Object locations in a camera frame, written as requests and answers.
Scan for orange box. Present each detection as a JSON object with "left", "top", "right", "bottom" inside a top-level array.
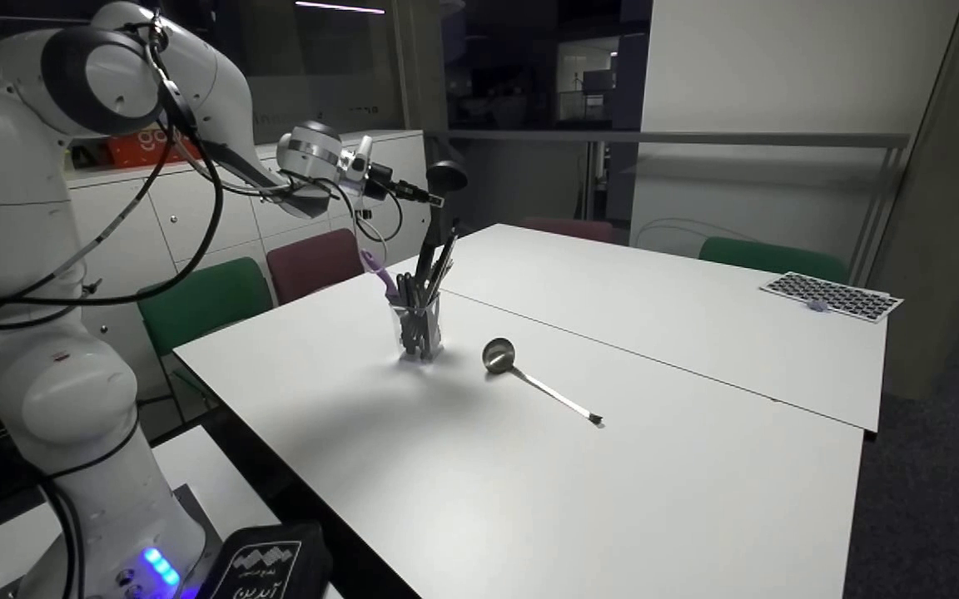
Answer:
[{"left": 100, "top": 127, "right": 193, "bottom": 171}]

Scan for grey metal handrail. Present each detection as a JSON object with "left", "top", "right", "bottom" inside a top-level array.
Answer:
[{"left": 461, "top": 127, "right": 908, "bottom": 155}]

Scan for black control box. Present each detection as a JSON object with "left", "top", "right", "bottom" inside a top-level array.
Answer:
[{"left": 205, "top": 527, "right": 326, "bottom": 599}]

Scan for green chair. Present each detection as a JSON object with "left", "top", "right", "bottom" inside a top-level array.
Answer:
[
  {"left": 696, "top": 237, "right": 853, "bottom": 287},
  {"left": 133, "top": 257, "right": 276, "bottom": 361}
]

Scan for dark red chair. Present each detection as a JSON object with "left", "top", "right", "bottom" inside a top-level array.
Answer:
[
  {"left": 262, "top": 227, "right": 365, "bottom": 306},
  {"left": 525, "top": 216, "right": 618, "bottom": 246}
]

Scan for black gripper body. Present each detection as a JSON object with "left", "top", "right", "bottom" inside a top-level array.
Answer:
[{"left": 361, "top": 162, "right": 407, "bottom": 208}]

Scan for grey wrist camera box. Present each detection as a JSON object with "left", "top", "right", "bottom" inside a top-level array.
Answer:
[{"left": 326, "top": 129, "right": 378, "bottom": 179}]

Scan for thin wrist cable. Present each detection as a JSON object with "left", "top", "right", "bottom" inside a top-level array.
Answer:
[{"left": 334, "top": 176, "right": 407, "bottom": 245}]

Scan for purple bristle brush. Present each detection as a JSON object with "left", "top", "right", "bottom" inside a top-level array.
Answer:
[{"left": 364, "top": 250, "right": 407, "bottom": 306}]

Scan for clear glass cup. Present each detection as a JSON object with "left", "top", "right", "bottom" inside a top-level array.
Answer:
[{"left": 394, "top": 298, "right": 445, "bottom": 363}]

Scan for grey mesh mat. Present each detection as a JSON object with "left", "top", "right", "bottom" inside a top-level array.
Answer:
[{"left": 758, "top": 269, "right": 907, "bottom": 322}]

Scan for black kitchen tongs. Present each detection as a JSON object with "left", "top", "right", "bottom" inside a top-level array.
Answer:
[{"left": 422, "top": 237, "right": 461, "bottom": 311}]

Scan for silver metal spoon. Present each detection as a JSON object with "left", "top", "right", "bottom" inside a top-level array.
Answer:
[{"left": 479, "top": 336, "right": 605, "bottom": 430}]

